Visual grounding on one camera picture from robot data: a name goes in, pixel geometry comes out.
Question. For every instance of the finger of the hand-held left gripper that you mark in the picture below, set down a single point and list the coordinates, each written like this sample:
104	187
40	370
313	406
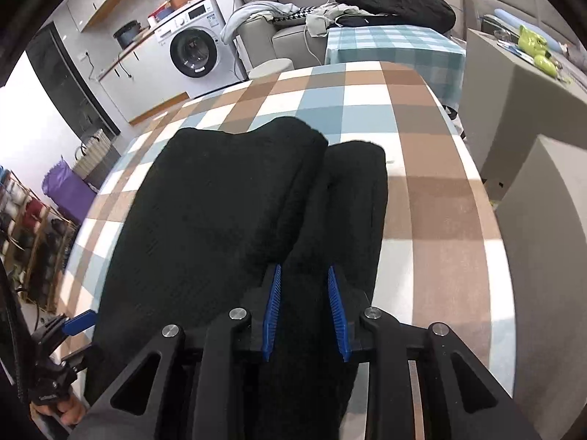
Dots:
80	323
80	357

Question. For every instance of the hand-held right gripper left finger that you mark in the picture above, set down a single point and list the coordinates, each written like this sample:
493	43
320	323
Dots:
273	311

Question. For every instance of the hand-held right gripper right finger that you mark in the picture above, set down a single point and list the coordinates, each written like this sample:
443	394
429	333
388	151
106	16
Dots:
337	311

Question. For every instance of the black knit sweater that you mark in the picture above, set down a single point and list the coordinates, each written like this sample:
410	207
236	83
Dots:
220	215

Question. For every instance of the person's left hand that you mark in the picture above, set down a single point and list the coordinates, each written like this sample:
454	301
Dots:
71	410

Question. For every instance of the wooden shoe rack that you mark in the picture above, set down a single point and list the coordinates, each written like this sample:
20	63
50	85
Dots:
32	238

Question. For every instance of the purple bag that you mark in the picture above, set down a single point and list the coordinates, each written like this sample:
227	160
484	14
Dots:
69	190

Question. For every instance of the brown blue checkered tablecloth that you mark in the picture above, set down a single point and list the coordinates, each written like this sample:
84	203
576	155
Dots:
435	215

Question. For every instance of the woven basket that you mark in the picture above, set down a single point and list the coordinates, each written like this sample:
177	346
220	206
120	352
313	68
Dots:
98	156

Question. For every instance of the grey upholstered block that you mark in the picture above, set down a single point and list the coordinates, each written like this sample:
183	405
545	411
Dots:
550	238

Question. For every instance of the black glass door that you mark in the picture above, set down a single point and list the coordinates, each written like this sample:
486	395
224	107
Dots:
69	82

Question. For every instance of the white round stool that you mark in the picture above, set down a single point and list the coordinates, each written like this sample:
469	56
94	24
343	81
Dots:
270	68

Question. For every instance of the white counter with wooden top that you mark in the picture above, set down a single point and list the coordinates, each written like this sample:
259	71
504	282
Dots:
146	87

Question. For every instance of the grey sofa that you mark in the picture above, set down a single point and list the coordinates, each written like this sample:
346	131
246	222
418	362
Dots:
289	43

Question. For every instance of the grey cabinet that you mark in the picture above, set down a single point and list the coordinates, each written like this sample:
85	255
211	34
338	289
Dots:
504	101

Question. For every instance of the white washing machine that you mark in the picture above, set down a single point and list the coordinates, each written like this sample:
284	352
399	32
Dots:
192	52

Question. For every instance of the teal checkered cloth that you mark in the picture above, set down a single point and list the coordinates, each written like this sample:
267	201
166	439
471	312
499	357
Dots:
394	46

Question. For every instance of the dark cooking pot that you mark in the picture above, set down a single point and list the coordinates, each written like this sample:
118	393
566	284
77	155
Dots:
126	34

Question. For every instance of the pale green grey garment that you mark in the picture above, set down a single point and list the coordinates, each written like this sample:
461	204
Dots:
325	18

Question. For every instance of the light grey garment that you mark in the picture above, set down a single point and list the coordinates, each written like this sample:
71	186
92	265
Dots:
243	16

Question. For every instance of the black white checkered pillow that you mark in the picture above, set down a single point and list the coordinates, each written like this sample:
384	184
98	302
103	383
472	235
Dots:
293	14

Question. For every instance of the black quilted jacket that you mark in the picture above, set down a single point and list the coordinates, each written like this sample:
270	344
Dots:
399	2

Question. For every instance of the red basin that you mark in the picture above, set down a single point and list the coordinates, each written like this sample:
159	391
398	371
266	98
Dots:
176	2

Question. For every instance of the green plush toy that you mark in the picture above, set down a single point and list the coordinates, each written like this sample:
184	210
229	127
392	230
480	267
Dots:
532	43

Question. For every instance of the light blue pillow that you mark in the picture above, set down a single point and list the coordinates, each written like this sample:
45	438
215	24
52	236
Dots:
513	18

